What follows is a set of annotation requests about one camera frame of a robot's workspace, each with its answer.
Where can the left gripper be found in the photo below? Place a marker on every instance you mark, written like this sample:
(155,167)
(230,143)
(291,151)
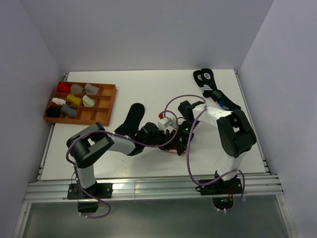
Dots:
(164,135)

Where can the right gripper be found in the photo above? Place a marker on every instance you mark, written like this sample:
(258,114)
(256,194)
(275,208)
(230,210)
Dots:
(180,145)

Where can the red white striped sock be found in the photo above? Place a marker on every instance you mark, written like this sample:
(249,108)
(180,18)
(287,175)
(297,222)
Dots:
(175,151)

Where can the orange compartment tray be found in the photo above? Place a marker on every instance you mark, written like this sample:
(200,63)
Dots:
(81,103)

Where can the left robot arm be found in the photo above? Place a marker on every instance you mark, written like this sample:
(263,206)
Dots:
(87,146)

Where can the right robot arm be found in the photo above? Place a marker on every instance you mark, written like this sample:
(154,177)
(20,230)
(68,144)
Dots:
(235,132)

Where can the black patterned sock pair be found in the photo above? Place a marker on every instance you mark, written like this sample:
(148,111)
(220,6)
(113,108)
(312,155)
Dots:
(204,78)

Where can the cream rolled sock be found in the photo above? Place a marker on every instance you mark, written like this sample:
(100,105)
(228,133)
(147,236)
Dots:
(87,101)

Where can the grey rolled sock top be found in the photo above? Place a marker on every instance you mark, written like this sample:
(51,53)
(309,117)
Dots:
(91,89)

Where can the yellow rolled sock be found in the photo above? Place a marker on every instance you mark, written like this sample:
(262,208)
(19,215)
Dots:
(73,100)

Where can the dark grey rolled sock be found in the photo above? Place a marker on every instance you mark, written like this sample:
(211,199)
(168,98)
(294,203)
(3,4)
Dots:
(68,111)

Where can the taupe rolled sock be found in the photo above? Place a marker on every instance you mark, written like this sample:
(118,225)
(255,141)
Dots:
(76,89)

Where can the white rolled sock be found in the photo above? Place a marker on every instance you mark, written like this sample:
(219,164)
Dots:
(58,101)

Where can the red rolled sock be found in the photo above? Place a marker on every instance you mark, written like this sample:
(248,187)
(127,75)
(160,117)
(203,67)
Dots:
(63,88)

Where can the black rolled sock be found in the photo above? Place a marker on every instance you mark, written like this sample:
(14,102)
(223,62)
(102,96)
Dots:
(53,112)

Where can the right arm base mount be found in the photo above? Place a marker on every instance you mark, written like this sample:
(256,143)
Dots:
(225,194)

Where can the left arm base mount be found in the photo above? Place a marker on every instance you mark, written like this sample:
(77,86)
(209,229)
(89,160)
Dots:
(98,190)

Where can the aluminium rail frame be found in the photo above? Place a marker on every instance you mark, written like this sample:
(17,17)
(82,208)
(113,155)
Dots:
(167,176)

